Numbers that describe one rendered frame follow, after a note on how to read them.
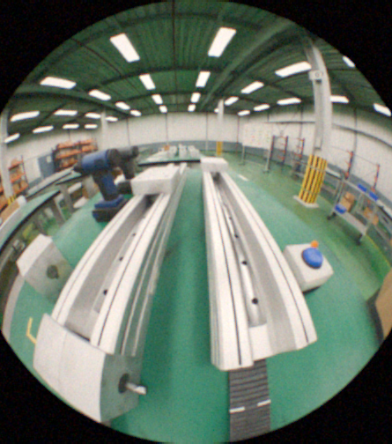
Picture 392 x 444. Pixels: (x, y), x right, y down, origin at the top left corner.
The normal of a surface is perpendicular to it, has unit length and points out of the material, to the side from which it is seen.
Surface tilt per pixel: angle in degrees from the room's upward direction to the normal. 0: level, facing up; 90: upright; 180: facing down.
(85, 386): 0
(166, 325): 0
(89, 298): 90
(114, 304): 0
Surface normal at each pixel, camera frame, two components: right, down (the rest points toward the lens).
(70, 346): 0.00, -0.82
